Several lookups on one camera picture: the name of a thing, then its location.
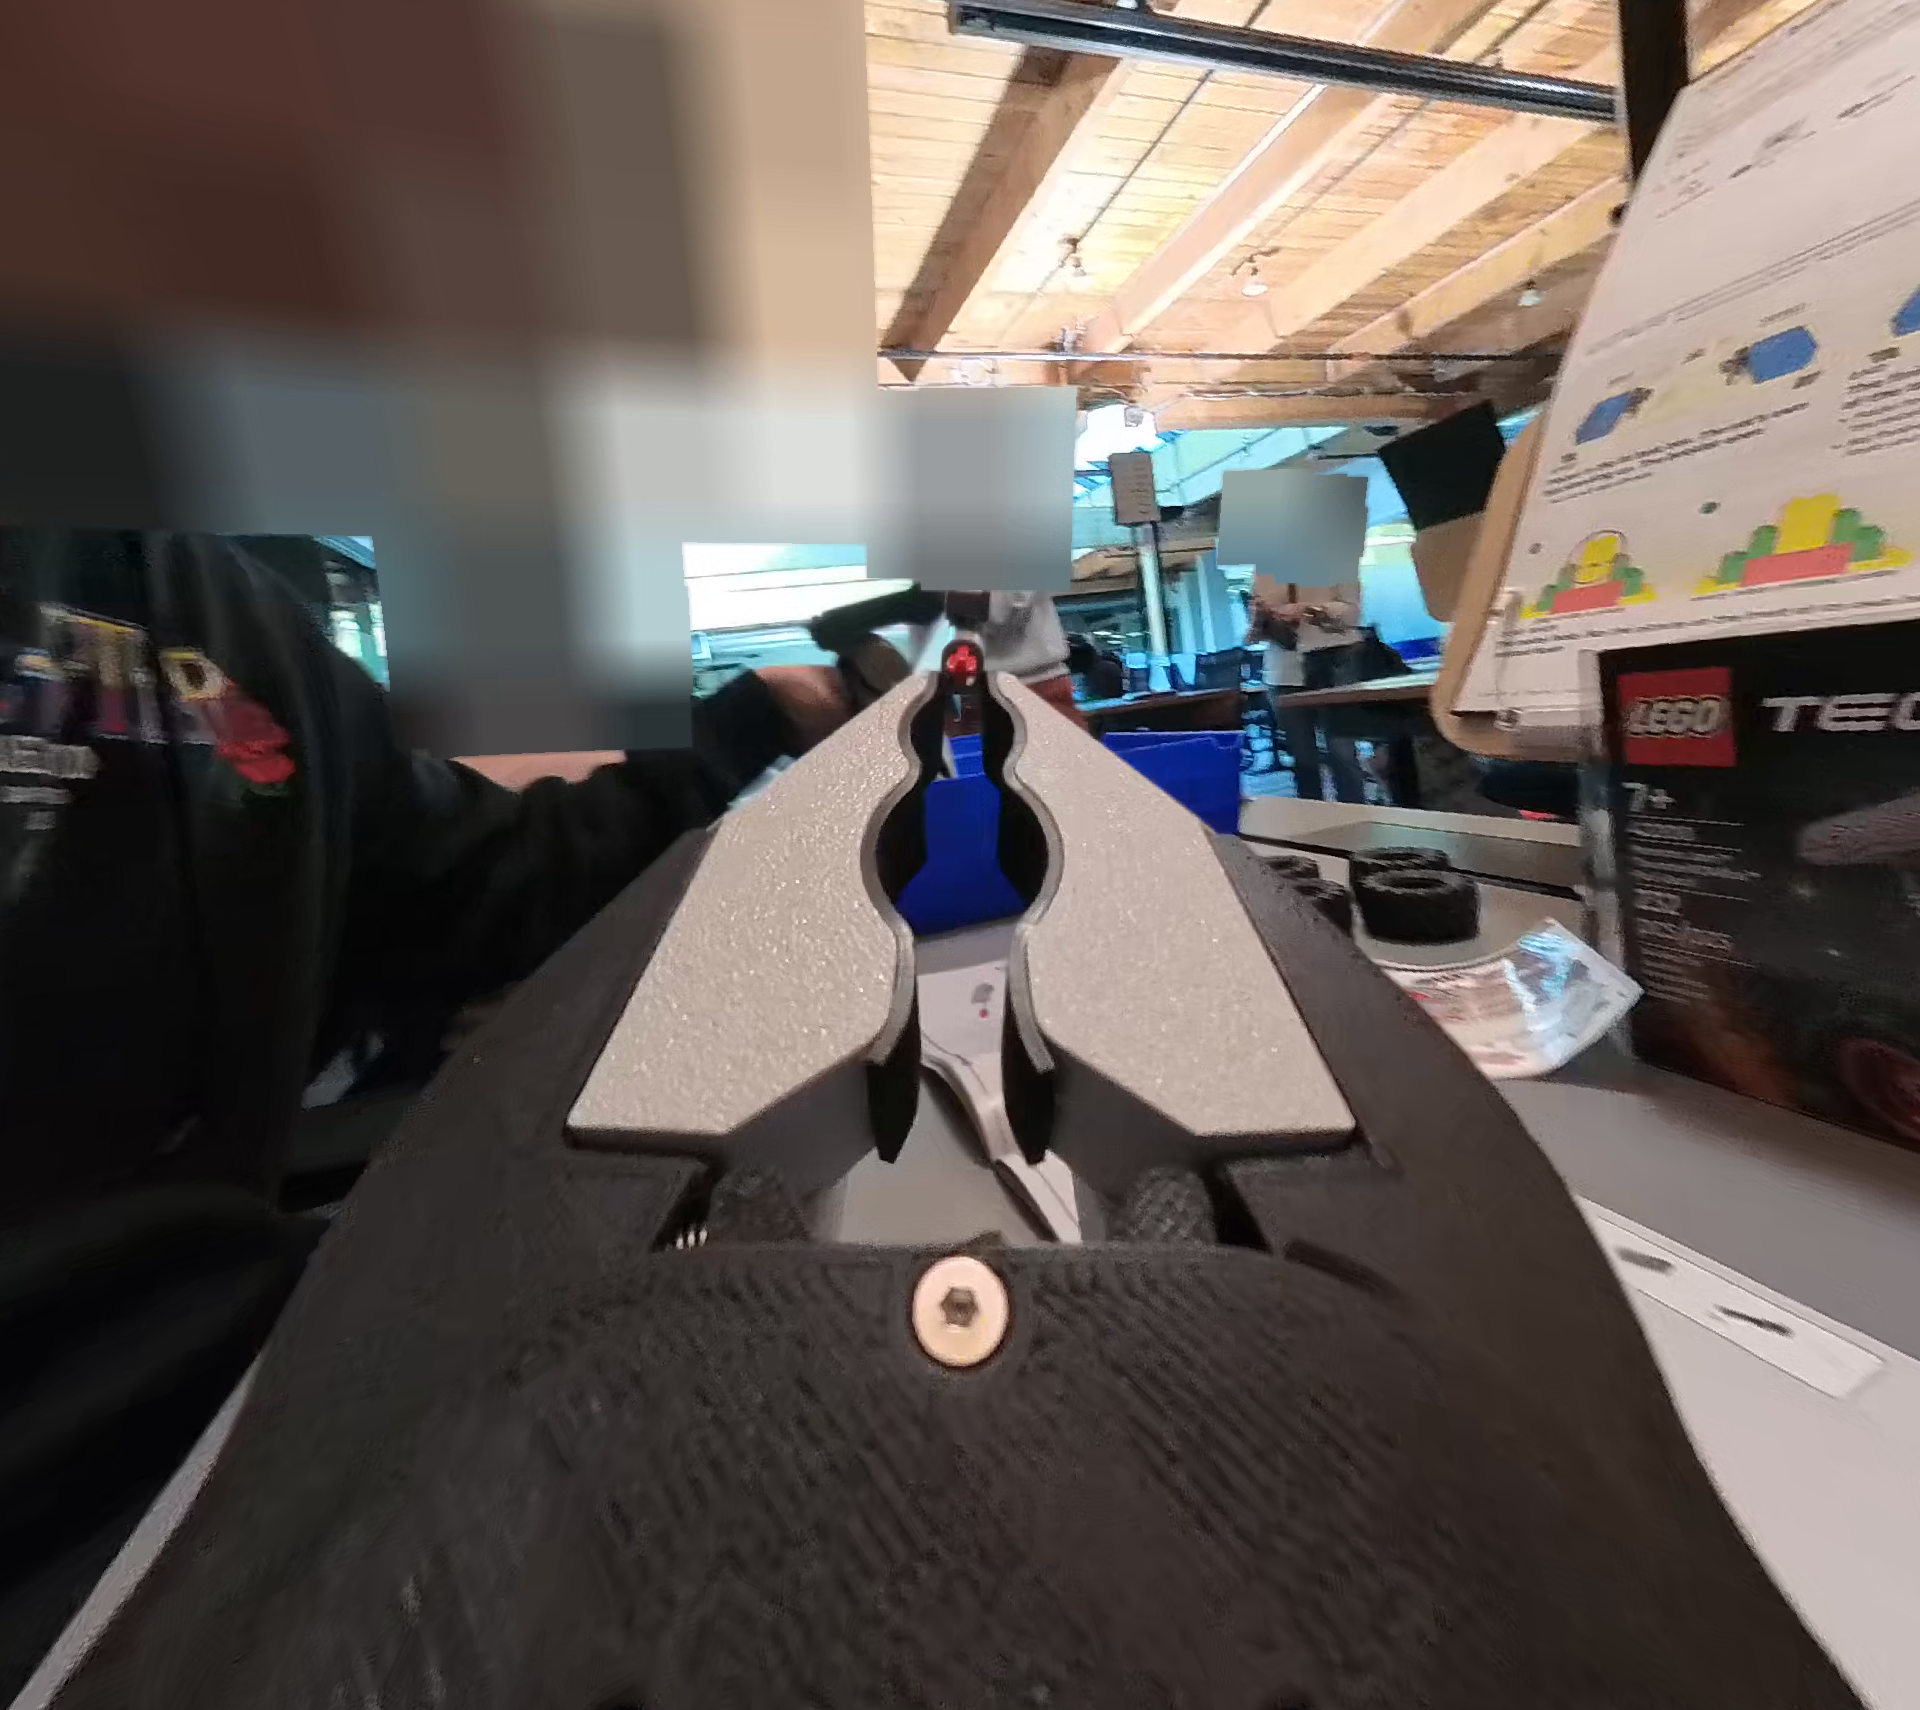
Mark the person's left forearm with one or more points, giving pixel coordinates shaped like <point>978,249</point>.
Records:
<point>601,840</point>

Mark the black toy set box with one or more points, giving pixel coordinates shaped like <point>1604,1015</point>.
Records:
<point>1771,930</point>

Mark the cardboard instruction poster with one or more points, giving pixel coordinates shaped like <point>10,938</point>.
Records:
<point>1724,391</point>

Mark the printed sticker sheet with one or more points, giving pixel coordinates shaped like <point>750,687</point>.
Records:
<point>1514,991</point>

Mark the sign on black stand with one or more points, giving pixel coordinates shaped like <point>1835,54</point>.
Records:
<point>1135,489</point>

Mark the open instruction booklet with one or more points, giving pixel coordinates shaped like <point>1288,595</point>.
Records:
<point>1830,1515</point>

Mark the black ceiling track rail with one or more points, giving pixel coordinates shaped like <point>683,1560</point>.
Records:
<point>1274,49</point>

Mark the person's black hoodie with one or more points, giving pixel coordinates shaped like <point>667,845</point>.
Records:
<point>150,991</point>

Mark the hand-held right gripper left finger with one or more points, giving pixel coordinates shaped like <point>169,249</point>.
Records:
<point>750,974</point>

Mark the black square card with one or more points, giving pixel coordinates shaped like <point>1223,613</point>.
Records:
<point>1443,465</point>

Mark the black toy tire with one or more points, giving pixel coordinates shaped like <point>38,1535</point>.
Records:
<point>1403,896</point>
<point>1332,900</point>
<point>1290,863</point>

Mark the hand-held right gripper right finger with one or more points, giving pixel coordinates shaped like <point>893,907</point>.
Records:
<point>1170,974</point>

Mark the wooden background table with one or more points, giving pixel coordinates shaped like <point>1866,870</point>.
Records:
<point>1365,690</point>

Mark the blue plastic bin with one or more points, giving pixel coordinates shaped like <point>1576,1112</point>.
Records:
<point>1170,780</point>

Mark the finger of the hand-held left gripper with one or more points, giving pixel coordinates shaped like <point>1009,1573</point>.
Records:
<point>882,663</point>

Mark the person's left hand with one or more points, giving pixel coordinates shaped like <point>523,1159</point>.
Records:
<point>811,699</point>

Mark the grey toy part red pin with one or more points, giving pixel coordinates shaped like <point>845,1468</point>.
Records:
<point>962,656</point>

